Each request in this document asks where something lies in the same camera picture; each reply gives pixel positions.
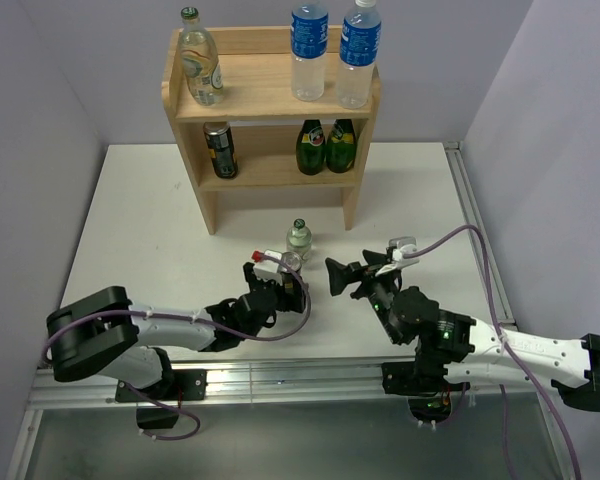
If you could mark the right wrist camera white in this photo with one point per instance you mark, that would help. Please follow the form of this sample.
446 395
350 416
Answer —
401 253

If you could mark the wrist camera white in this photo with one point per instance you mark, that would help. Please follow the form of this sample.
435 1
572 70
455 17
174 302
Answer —
401 253
267 270

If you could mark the clear glass soda bottle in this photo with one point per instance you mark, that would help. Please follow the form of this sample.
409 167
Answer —
200 60
299 239

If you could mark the aluminium front rail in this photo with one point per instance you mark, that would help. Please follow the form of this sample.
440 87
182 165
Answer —
228 383

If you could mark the blue label water bottle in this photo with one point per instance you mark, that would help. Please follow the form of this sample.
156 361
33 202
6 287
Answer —
359 44
308 40

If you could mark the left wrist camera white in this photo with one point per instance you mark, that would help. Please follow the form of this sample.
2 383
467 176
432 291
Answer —
267 270

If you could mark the black soda can front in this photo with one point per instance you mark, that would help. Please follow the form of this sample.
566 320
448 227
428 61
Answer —
220 144

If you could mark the wooden two-tier shelf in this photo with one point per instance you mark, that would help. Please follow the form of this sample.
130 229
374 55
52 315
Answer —
264 118

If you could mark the aluminium rail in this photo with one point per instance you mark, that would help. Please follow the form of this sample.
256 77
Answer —
490 276
228 383

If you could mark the black soda can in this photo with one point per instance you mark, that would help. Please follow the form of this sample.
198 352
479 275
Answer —
292 262
220 144

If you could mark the blue label water bottle front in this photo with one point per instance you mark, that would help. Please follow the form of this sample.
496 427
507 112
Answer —
308 40

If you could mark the green glass bottle left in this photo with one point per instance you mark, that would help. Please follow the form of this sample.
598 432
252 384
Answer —
310 148

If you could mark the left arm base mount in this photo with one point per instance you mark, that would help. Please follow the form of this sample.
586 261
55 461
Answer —
159 408

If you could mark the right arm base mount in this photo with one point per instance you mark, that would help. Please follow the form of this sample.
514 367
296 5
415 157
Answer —
432 399

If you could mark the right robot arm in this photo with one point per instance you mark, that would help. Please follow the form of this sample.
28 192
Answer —
454 350

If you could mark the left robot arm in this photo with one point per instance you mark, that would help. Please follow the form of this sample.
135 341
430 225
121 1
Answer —
107 334

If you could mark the green glass bottle right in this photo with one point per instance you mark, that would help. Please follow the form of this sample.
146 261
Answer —
341 146

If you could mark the aluminium right rail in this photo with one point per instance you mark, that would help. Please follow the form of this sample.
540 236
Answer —
490 276

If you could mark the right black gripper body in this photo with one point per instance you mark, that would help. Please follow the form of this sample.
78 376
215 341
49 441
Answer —
379 290

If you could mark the green glass bottle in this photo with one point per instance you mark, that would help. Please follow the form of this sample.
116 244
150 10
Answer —
310 148
341 146

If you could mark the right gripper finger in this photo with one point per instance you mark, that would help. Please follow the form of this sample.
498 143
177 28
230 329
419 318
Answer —
378 262
340 276

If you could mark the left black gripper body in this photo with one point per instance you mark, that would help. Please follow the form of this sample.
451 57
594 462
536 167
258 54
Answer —
287 301

